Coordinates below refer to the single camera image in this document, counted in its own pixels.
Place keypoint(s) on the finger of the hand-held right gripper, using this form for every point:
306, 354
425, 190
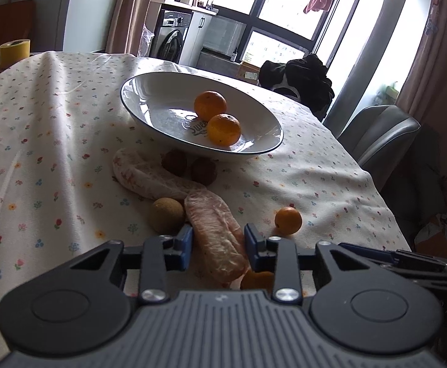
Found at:
373, 252

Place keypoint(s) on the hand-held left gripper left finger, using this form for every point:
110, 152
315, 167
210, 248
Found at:
185, 247

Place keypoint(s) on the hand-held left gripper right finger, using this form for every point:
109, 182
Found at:
251, 247

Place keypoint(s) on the small orange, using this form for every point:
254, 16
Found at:
288, 220
257, 280

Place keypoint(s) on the peeled pomelo segment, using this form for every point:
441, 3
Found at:
217, 237
147, 179

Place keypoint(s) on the tan round fruit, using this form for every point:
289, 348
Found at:
166, 215

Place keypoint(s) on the dark brown round fruit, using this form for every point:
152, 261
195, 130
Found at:
204, 171
174, 163

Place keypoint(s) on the white bowl with dark rim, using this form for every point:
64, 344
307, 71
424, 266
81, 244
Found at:
162, 107

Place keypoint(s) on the orange and white bag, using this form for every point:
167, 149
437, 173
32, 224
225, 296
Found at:
438, 237

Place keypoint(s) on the grey padded chair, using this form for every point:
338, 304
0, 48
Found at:
380, 138

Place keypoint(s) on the large orange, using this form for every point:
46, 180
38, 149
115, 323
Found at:
224, 130
210, 105

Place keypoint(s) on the floral white tablecloth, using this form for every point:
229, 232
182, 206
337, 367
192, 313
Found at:
55, 153

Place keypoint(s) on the pile of black clothes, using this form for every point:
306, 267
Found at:
304, 80

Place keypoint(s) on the cardboard box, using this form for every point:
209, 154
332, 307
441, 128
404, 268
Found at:
249, 72

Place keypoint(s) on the beige curtain with ornament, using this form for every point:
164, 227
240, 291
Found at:
438, 65

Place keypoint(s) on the white cabinet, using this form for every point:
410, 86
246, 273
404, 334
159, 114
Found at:
198, 38

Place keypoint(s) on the silver washing machine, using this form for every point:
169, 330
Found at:
170, 38

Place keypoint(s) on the clear plastic bag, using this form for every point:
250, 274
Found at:
146, 41

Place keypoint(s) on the black framed window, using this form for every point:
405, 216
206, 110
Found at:
285, 4

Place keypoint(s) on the yellow tape roll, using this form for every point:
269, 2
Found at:
14, 53

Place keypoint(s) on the brown wooden chair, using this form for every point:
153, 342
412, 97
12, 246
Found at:
7, 23

